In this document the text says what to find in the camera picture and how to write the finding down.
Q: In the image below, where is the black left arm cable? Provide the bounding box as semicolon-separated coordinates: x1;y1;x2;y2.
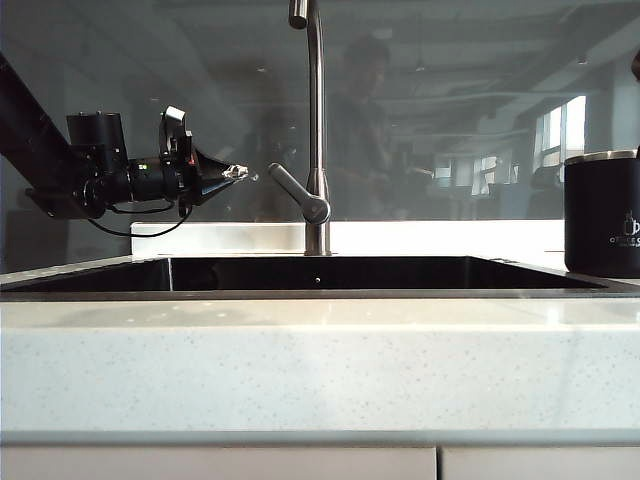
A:
89;198;192;238

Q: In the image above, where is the steel faucet lever handle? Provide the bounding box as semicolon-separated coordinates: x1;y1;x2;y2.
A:
267;162;332;225

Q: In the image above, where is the white stone upstand ledge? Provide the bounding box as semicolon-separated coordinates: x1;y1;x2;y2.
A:
130;219;569;258

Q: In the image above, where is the black undermount sink basin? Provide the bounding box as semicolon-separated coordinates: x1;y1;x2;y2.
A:
0;254;640;301

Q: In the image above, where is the wide grey cabinet door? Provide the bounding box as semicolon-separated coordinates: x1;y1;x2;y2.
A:
0;445;438;480

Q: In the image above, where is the narrow grey cabinet door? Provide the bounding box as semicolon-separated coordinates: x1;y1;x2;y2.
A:
441;445;640;480

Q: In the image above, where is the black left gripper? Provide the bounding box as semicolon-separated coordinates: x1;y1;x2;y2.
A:
158;128;250;208

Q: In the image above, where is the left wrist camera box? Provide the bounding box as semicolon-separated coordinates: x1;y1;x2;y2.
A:
159;104;189;156

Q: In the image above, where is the black steel-rimmed coffee mug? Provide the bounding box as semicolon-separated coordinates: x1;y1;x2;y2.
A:
563;148;640;279

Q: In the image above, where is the stainless steel gooseneck faucet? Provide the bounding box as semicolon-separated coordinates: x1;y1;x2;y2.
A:
288;0;333;257

